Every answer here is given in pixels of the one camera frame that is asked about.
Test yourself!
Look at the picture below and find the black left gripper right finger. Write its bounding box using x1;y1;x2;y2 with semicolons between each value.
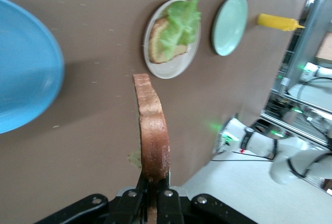
155;169;261;224

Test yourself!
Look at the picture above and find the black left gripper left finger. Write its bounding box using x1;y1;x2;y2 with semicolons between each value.
33;171;150;224

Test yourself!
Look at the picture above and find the green lettuce leaf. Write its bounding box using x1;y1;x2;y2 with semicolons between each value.
158;0;203;59

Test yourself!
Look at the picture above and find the yellow squeeze bottle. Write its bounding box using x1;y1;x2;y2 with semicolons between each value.
257;13;307;32

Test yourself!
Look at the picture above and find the beige plate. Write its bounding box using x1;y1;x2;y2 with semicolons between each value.
143;0;202;80

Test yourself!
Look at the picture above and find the blue plate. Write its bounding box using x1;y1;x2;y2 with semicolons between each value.
0;0;65;135

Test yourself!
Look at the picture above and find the mint green plate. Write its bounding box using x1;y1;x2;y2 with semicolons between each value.
211;0;248;57

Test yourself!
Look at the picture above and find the wooden board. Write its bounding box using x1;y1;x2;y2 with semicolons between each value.
314;32;332;65

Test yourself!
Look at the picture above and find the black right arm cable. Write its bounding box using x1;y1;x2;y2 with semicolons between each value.
210;150;275;163

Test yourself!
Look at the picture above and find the aluminium table frame rail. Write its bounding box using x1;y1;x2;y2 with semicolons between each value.
260;0;332;147

